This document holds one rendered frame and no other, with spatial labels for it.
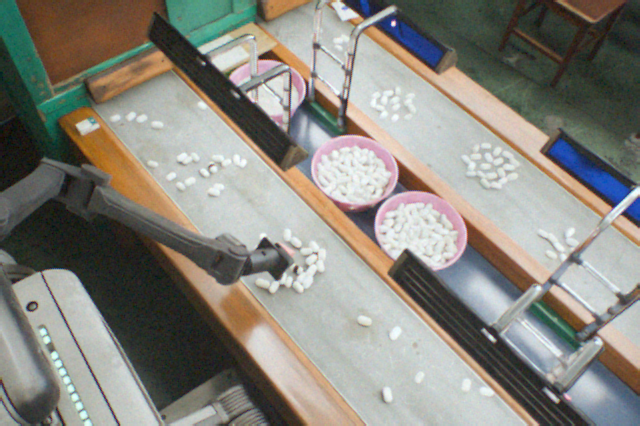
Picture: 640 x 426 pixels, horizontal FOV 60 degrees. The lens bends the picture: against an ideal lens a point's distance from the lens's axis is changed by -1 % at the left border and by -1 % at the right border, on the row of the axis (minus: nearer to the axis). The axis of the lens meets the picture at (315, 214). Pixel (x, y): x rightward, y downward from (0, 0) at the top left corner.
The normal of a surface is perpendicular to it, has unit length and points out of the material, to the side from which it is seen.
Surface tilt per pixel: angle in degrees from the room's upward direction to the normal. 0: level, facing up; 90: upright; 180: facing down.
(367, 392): 0
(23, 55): 90
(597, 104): 0
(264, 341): 0
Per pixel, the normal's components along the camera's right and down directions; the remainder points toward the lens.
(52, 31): 0.65, 0.65
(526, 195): 0.07, -0.55
